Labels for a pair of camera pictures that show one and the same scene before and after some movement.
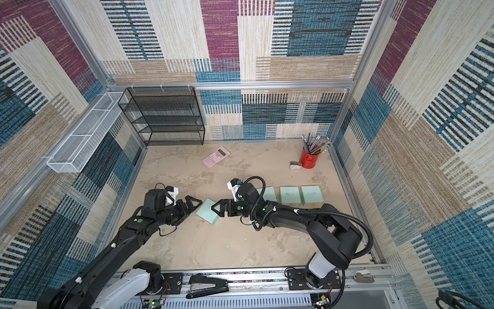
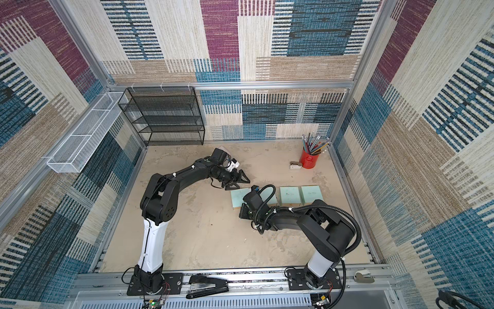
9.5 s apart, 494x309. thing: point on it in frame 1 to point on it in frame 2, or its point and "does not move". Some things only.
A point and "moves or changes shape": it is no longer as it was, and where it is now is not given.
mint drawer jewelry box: [311, 196] does not move
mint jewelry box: [269, 194] does not move
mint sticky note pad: [206, 214] moves or changes shape
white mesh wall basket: [74, 150] does not move
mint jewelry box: [290, 194] does not move
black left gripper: [188, 199] to [241, 179]
